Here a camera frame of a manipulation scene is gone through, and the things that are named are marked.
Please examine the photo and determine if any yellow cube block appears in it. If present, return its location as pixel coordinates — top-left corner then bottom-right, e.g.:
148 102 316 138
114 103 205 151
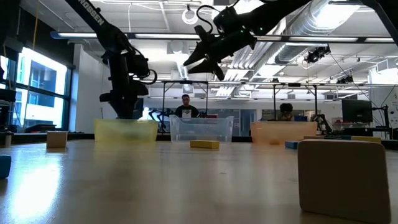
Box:
350 136 382 144

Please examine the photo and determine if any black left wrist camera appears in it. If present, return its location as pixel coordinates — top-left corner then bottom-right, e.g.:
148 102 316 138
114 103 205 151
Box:
129 54 150 79

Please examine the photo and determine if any silver ceiling duct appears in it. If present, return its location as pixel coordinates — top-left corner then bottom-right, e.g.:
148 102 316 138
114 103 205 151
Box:
275 0 374 63

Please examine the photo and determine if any large glass window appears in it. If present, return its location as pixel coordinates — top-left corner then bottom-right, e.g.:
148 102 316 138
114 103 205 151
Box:
0 51 72 131

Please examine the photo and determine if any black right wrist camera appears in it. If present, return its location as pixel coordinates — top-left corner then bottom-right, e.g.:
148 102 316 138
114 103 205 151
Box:
213 6 242 32

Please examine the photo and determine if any black background station frame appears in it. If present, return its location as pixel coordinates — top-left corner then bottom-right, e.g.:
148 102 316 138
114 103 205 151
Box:
161 80 210 133
272 82 318 122

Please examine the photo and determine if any wood cube block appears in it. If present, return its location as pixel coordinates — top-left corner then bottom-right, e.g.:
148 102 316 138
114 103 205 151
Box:
46 131 68 149

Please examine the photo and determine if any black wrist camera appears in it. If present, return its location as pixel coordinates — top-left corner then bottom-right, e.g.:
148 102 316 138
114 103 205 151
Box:
129 54 150 79
213 6 242 32

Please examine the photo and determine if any orange translucent plastic bin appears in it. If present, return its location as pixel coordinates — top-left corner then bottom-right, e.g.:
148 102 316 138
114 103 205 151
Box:
250 121 318 146

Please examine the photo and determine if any person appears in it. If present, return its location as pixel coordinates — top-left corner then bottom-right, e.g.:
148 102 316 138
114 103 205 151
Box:
277 103 295 122
174 93 200 118

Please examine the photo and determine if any overhead LED light bar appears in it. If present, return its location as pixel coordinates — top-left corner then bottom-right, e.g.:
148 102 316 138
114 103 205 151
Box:
49 30 395 44

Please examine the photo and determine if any yellow rectangular block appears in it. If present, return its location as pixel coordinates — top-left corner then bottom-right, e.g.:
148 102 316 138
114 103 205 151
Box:
189 139 220 150

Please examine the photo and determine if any black ceiling camera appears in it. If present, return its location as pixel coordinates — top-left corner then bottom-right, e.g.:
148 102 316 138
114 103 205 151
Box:
305 45 331 65

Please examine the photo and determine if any white coiled cable ring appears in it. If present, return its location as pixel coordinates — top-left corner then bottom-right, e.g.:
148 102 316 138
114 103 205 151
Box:
182 7 200 26

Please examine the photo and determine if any clear plastic bin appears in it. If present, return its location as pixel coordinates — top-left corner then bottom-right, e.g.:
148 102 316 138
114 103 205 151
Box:
169 114 234 143

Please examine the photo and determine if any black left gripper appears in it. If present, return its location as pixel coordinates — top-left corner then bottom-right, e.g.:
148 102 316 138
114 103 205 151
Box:
99 52 149 120

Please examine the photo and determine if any pale small wood block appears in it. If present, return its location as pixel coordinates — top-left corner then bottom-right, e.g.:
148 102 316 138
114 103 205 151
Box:
297 139 392 224

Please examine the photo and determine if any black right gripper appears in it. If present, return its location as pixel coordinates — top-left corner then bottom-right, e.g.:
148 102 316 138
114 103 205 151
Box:
183 25 259 82

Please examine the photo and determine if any yellow translucent plastic bin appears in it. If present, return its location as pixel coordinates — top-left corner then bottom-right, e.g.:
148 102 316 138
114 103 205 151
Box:
93 119 159 142

